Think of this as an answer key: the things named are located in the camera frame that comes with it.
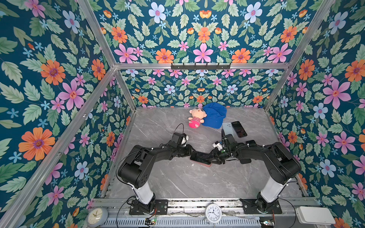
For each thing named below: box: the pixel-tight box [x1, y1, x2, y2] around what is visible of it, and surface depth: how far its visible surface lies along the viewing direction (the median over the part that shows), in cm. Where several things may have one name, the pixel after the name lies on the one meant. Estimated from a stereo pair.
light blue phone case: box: [222, 122, 236, 138], surface depth 109 cm
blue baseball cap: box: [201, 102, 228, 129], surface depth 113 cm
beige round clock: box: [85, 207, 109, 228], surface depth 69 cm
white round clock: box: [205, 203, 222, 224], surface depth 70 cm
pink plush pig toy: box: [188, 107, 208, 129], surface depth 107 cm
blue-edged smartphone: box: [230, 120, 248, 138], surface depth 107 cm
